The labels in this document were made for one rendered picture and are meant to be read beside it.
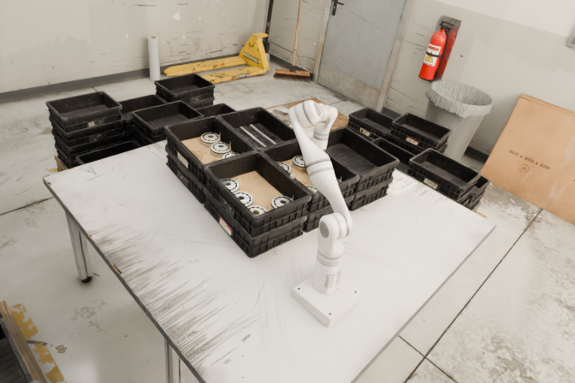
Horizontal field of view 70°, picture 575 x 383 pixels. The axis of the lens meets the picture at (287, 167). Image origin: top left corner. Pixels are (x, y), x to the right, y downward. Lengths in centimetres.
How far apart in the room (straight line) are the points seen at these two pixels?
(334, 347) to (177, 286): 61
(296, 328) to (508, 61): 336
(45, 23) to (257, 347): 378
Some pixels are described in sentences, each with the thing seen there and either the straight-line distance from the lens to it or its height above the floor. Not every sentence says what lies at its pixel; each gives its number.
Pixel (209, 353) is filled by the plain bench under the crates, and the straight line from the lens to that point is 147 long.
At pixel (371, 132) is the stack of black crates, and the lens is 349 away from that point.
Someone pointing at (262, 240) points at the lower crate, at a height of 79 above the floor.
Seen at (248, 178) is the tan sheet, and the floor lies 83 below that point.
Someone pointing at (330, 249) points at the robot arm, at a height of 97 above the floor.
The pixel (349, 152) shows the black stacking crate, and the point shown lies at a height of 83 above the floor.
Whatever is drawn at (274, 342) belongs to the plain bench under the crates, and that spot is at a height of 70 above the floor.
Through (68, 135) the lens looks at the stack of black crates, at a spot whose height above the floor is 47.
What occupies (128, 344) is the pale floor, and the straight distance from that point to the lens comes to 236.
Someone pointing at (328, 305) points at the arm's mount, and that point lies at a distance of 157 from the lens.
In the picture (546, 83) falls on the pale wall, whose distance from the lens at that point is 425.
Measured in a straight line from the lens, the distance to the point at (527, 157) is 419.
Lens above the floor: 195
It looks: 33 degrees down
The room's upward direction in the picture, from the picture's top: 9 degrees clockwise
